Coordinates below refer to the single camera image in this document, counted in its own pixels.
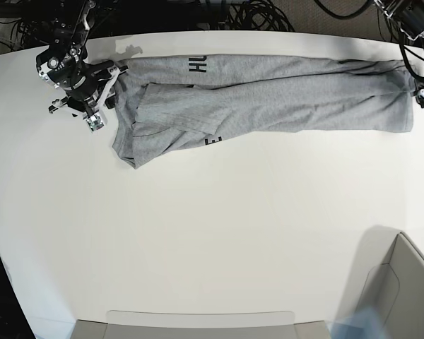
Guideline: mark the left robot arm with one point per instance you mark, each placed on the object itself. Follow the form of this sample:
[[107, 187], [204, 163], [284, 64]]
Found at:
[[407, 17]]

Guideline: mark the blue translucent object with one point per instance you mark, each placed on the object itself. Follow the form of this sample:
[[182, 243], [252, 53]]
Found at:
[[357, 323]]

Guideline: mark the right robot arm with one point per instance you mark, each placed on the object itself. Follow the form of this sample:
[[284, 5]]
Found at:
[[72, 26]]

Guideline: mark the grey T-shirt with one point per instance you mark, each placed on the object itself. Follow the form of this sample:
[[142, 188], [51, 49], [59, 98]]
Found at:
[[177, 102]]

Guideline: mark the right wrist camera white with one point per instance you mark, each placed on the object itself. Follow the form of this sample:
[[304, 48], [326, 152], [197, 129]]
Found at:
[[96, 121]]

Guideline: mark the grey bin right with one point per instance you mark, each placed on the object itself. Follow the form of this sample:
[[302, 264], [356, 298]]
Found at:
[[392, 301]]

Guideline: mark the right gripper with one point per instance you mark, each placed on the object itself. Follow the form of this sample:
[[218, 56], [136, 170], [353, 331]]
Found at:
[[88, 87]]

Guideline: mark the grey tray bottom edge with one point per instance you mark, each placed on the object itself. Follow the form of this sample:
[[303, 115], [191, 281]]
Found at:
[[131, 324]]

